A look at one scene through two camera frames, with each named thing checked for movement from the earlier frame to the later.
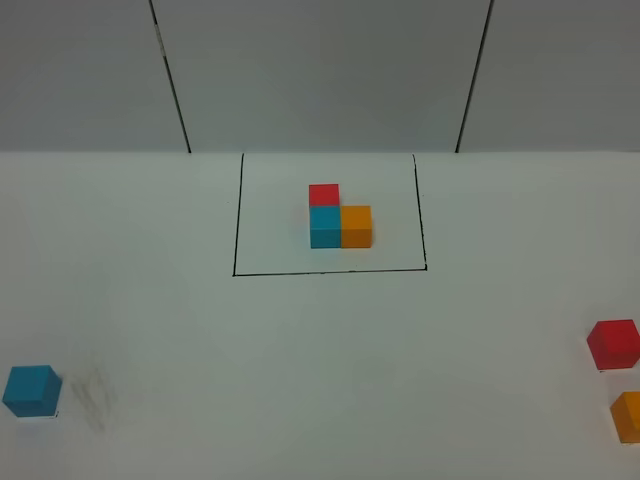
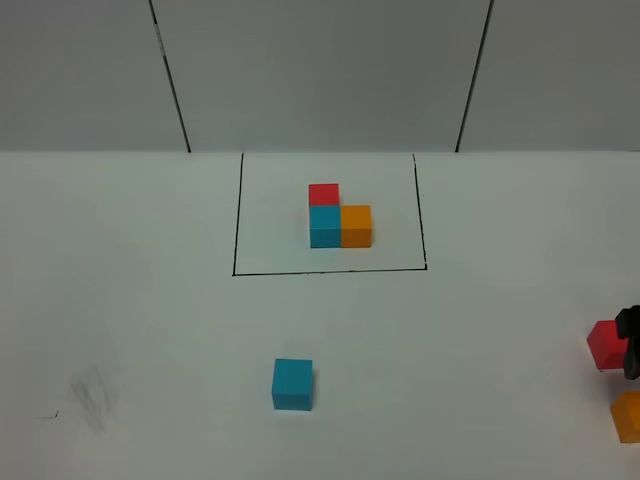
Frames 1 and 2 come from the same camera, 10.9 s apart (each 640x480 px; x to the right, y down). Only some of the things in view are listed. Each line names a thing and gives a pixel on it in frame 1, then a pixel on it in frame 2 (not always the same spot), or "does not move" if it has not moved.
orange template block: x=356 y=226 does not move
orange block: x=626 y=415 does not move
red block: x=614 y=344 does not move
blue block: x=32 y=391 to x=292 y=382
